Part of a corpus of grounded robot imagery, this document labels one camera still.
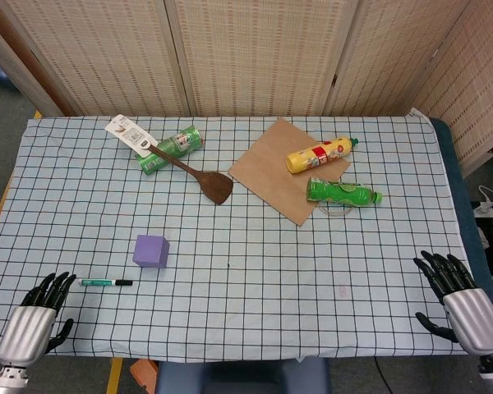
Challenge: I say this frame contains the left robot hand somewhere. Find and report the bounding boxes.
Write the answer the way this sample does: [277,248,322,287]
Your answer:
[0,272,77,367]

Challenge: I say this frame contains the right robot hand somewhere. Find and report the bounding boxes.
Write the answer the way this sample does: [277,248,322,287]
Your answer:
[412,250,493,357]

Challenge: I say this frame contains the green marker pen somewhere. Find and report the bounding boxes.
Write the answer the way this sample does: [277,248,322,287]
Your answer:
[76,278,134,288]

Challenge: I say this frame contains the purple foam cube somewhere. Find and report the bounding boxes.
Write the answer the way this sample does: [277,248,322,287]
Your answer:
[132,234,171,270]

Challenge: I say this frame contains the white power strip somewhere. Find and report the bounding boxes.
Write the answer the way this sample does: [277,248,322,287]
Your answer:
[472,185,493,218]

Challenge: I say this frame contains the blue table edge padding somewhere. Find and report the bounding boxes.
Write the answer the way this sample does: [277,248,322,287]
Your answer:
[430,117,493,329]

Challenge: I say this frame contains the orange box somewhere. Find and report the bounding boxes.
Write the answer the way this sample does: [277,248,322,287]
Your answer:
[130,359,161,393]

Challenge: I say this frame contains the green plastic bottle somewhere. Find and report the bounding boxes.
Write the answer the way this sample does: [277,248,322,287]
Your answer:
[306,176,385,208]

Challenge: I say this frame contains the white spatula label card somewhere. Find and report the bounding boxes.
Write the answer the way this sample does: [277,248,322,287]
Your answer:
[104,115,158,155]

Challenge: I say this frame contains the yellow plastic bottle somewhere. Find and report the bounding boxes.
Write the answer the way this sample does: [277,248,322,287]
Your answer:
[285,137,359,175]

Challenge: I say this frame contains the blue padded chair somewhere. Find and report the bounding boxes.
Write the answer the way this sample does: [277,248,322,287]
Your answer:
[154,358,332,394]

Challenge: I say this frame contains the blue checkered tablecloth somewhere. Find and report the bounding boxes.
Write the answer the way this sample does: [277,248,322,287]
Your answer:
[0,107,477,364]

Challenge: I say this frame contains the green chips can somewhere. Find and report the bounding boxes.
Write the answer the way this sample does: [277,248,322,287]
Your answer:
[134,126,207,175]

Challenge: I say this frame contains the dark wooden spatula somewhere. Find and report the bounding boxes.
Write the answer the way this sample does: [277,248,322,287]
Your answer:
[146,143,235,205]

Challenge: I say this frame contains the woven folding screen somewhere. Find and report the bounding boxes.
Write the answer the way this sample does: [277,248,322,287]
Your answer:
[0,0,493,177]

